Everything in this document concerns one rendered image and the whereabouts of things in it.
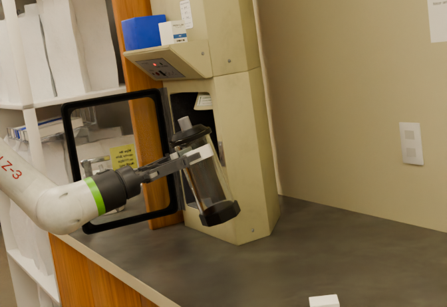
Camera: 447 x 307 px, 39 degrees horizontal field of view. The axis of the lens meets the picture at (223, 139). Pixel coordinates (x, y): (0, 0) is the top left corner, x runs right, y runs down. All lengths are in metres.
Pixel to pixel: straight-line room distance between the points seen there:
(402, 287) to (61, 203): 0.75
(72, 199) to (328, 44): 0.93
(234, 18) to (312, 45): 0.37
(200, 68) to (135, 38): 0.26
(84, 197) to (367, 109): 0.86
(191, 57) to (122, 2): 0.42
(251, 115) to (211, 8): 0.31
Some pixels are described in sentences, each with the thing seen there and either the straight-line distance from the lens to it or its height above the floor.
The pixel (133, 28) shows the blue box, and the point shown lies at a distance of 1.82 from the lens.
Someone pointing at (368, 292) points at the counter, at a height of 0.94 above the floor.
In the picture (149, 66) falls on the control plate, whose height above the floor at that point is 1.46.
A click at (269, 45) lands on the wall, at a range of 2.18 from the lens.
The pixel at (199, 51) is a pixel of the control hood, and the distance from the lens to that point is 1.65.
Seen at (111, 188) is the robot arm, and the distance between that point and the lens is 1.43.
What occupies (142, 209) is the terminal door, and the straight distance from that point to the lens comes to 1.95.
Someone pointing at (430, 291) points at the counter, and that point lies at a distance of 1.38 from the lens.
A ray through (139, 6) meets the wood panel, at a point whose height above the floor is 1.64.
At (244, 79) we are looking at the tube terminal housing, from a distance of 1.72.
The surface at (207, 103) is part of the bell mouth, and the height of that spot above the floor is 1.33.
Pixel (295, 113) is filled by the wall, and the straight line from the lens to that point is 2.12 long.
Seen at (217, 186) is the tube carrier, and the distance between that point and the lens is 1.52.
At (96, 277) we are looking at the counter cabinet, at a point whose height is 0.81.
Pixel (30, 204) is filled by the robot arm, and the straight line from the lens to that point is 1.54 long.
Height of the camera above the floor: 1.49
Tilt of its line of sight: 9 degrees down
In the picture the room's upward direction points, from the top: 8 degrees counter-clockwise
